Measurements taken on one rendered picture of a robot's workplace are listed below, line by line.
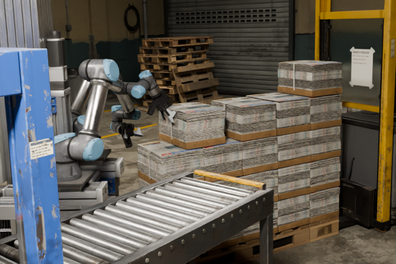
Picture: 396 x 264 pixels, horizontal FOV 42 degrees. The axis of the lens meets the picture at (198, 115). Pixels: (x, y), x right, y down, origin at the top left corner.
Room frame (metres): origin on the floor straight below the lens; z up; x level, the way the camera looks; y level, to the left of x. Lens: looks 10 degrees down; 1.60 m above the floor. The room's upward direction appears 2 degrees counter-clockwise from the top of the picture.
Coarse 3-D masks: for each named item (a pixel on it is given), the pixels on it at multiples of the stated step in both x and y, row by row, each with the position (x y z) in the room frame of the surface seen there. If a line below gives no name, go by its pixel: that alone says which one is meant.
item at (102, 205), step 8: (176, 176) 2.65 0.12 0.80; (184, 176) 2.66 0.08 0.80; (192, 176) 2.71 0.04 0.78; (152, 184) 2.52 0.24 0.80; (160, 184) 2.52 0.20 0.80; (128, 192) 2.41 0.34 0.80; (136, 192) 2.41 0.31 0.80; (144, 192) 2.43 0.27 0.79; (112, 200) 2.30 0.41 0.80; (120, 200) 2.30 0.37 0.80; (88, 208) 2.20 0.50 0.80; (96, 208) 2.20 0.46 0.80; (104, 208) 2.23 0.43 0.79; (64, 216) 2.11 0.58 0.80; (72, 216) 2.11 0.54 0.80; (80, 216) 2.12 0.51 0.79; (0, 240) 1.87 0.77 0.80; (8, 240) 1.87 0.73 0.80
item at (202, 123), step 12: (192, 108) 3.25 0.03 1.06; (204, 108) 3.23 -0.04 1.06; (216, 108) 3.23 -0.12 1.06; (180, 120) 3.15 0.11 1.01; (192, 120) 3.11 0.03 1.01; (204, 120) 3.16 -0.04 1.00; (216, 120) 3.20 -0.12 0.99; (180, 132) 3.14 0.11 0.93; (192, 132) 3.11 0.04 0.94; (204, 132) 3.16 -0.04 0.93; (216, 132) 3.20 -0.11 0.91
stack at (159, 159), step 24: (144, 144) 3.28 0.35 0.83; (168, 144) 3.26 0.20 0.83; (216, 144) 3.22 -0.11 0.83; (240, 144) 3.27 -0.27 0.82; (264, 144) 3.36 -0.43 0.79; (288, 144) 3.46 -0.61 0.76; (144, 168) 3.21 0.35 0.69; (168, 168) 3.00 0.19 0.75; (192, 168) 3.08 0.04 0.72; (216, 168) 3.17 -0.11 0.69; (240, 168) 3.27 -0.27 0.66; (288, 168) 3.47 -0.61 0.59; (288, 216) 3.46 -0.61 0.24
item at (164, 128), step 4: (176, 104) 3.42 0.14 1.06; (180, 104) 3.42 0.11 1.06; (184, 104) 3.42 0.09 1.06; (188, 104) 3.42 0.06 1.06; (192, 104) 3.42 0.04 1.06; (168, 108) 3.29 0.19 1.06; (160, 116) 3.39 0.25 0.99; (164, 116) 3.33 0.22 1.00; (160, 120) 3.39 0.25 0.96; (164, 120) 3.34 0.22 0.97; (168, 120) 3.29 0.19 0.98; (160, 124) 3.38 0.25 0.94; (164, 124) 3.32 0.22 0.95; (168, 124) 3.29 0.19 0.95; (160, 128) 3.38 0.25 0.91; (164, 128) 3.33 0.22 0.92; (168, 128) 3.29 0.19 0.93; (160, 132) 3.39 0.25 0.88; (164, 132) 3.33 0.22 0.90; (168, 132) 3.29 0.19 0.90
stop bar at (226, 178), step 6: (198, 174) 2.66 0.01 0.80; (204, 174) 2.64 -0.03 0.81; (210, 174) 2.61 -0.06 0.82; (216, 174) 2.60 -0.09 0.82; (228, 180) 2.54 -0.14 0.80; (234, 180) 2.52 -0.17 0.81; (240, 180) 2.49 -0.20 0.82; (246, 180) 2.48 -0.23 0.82; (258, 186) 2.43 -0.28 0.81; (264, 186) 2.42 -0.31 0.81
